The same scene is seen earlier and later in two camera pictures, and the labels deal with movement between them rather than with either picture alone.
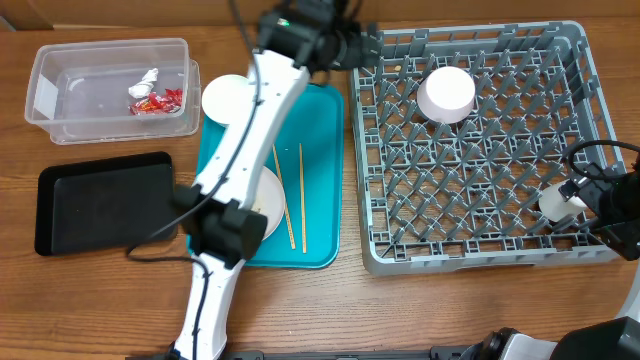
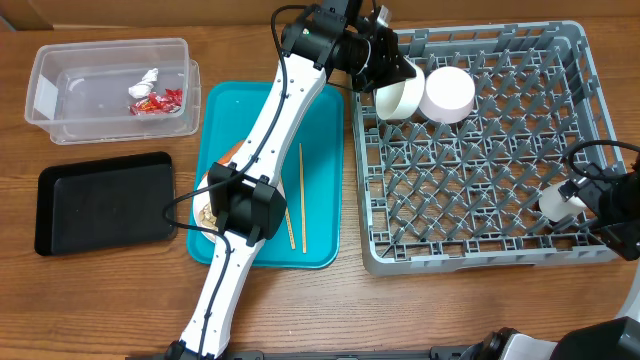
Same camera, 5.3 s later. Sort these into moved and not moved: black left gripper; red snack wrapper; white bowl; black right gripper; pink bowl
Moved: white bowl; black left gripper
Not moved: black right gripper; red snack wrapper; pink bowl
